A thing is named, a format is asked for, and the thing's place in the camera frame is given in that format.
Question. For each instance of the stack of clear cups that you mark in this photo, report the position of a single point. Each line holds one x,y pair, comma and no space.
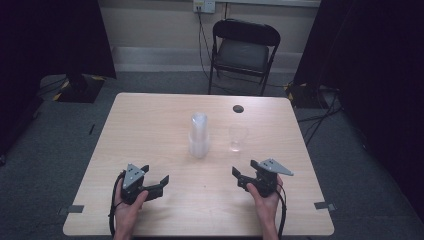
199,140

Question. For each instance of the clear plastic cup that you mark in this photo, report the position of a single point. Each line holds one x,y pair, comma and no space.
237,138

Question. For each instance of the black table grommet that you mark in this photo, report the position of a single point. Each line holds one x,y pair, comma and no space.
238,109

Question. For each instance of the person's left hand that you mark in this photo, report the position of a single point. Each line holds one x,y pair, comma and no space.
128,215

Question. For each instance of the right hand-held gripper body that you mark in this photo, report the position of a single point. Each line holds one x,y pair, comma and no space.
266,183

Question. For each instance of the person's right hand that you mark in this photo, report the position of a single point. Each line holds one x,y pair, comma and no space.
268,210

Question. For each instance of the black stand base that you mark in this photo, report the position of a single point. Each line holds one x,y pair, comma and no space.
81,90
305,96

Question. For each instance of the black folding chair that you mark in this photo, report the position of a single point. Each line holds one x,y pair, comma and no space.
241,55

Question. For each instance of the white wall outlet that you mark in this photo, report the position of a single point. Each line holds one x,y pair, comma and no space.
204,6

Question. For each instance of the dark curtain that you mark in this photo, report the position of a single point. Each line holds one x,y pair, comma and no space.
50,50
376,83

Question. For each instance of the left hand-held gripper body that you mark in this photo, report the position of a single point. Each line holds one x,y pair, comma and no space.
132,190

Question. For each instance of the grey tape strip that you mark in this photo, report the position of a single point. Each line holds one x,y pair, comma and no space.
324,206
71,209

